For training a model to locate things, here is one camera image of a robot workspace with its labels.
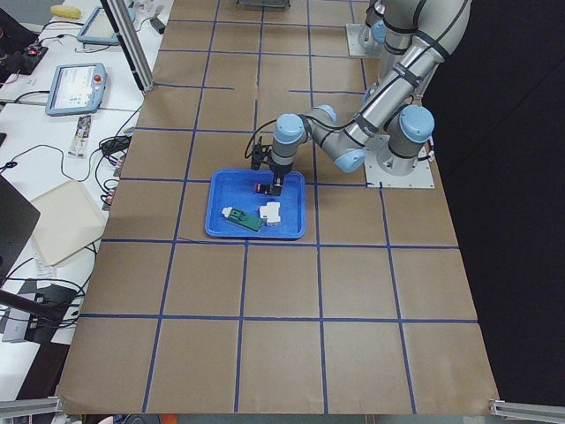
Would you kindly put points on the black monitor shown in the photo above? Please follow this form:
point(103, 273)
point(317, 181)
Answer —
point(18, 218)

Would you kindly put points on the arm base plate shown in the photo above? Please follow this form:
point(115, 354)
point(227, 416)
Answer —
point(385, 170)
point(354, 47)

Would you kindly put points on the white circuit breaker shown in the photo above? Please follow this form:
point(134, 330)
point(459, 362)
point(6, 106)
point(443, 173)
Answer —
point(270, 213)

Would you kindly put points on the red emergency stop button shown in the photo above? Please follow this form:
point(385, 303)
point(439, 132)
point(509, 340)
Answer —
point(262, 189)

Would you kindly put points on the green circuit board module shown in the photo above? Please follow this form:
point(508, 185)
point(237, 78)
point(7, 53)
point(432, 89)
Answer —
point(242, 219)

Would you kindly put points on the beige plastic tray lid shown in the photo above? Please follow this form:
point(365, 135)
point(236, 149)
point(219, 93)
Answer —
point(69, 221)

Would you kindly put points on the near teach pendant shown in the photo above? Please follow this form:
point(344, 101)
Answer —
point(76, 89)

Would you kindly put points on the teach pendant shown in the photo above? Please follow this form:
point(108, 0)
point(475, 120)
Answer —
point(76, 89)
point(97, 30)

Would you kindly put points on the far teach pendant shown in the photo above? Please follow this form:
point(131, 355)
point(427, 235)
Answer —
point(97, 30)

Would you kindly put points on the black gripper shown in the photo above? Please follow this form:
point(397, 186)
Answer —
point(280, 170)

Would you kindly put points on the blue plastic tray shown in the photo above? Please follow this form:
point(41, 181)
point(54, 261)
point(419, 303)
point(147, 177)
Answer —
point(236, 188)

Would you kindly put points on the aluminium frame post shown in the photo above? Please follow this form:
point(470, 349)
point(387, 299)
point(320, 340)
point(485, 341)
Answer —
point(121, 23)

